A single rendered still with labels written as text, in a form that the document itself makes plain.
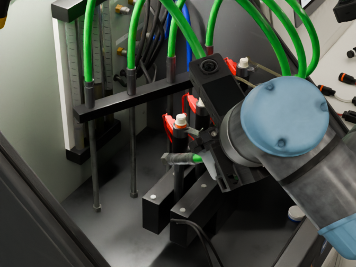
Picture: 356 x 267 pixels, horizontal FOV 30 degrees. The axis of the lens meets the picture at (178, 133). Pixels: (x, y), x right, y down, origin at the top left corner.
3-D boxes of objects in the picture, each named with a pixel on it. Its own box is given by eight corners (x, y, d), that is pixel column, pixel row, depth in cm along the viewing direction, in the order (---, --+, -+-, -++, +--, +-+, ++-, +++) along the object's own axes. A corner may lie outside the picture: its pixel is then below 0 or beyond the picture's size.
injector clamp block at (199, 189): (185, 273, 129) (187, 216, 120) (142, 252, 133) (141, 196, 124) (261, 177, 152) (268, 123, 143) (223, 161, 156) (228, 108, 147)
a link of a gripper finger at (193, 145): (185, 158, 91) (202, 148, 82) (181, 148, 91) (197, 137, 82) (215, 145, 92) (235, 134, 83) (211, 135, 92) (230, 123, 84)
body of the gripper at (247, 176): (219, 194, 86) (240, 188, 75) (192, 133, 87) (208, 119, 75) (270, 170, 88) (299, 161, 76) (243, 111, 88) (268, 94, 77)
